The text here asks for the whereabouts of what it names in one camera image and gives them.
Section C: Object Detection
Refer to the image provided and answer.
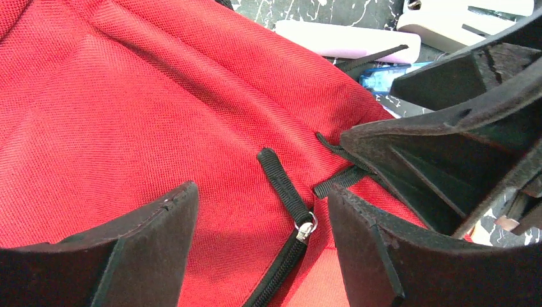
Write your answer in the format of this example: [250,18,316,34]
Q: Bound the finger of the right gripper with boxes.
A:
[341,63,541,237]
[391,8,541,111]

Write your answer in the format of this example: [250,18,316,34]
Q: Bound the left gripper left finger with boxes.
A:
[1,182,199,306]

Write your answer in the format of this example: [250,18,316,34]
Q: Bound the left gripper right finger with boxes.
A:
[328,186,541,306]

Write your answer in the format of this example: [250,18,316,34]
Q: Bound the red student backpack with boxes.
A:
[0,0,428,307]

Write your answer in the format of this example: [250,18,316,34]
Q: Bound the light blue correction tape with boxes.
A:
[359,61,432,95]

